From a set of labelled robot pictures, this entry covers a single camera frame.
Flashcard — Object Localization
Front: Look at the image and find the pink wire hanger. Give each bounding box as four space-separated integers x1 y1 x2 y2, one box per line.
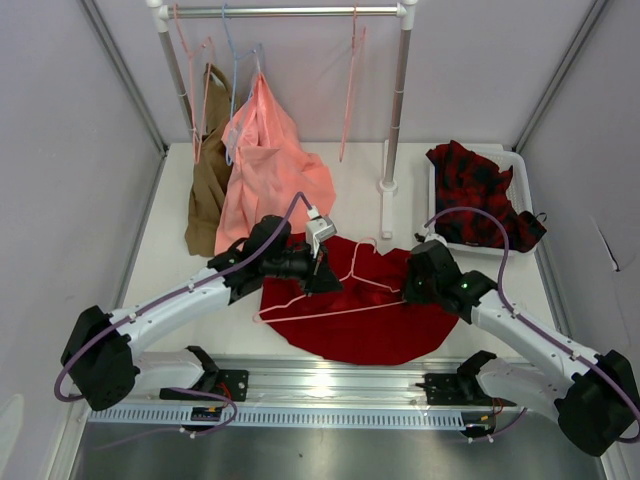
174 4 215 165
251 237 406 324
339 1 366 163

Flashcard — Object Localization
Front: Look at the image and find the salmon pink garment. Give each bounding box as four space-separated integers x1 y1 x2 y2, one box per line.
214 74 336 254

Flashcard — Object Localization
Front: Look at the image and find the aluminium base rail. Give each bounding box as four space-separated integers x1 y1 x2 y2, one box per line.
67 352 611 414

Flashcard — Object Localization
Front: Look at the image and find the blue wire hanger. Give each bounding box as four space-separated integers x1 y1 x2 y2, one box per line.
225 43 264 166
220 4 242 166

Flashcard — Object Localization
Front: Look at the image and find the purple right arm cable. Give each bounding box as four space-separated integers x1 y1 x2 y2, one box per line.
424 206 640 445

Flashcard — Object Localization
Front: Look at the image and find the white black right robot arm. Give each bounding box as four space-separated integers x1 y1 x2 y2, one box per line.
404 240 639 457

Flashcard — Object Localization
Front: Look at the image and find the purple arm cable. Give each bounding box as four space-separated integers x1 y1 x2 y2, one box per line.
53 191 321 451
424 206 640 445

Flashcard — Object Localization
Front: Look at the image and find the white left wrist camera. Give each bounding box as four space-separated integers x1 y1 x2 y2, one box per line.
305 206 337 258

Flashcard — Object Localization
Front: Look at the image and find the white plastic basket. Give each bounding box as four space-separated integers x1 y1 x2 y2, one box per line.
427 144 533 257

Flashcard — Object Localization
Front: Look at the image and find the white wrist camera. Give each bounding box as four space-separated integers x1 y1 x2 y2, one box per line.
305 206 337 258
414 229 448 246

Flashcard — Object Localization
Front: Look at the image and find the red skirt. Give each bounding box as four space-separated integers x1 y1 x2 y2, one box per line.
259 236 458 366

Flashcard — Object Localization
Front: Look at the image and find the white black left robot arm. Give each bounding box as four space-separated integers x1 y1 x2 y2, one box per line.
61 214 343 411

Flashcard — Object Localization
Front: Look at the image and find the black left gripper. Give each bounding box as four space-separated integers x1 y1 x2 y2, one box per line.
262 238 343 297

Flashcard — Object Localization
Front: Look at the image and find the white slotted cable duct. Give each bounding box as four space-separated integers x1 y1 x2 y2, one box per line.
89 405 526 430

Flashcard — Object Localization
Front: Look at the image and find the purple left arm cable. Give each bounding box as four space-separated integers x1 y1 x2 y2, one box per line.
53 191 321 451

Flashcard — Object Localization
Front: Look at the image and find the red black plaid garment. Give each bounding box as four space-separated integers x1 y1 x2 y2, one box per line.
426 140 547 253

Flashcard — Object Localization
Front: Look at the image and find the silver clothes rack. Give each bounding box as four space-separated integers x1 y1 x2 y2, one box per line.
146 1 417 240

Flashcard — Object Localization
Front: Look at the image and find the brown garment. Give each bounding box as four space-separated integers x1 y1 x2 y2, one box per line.
184 64 232 257

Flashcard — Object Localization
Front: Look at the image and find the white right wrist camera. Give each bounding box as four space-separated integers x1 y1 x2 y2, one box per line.
414 229 448 246

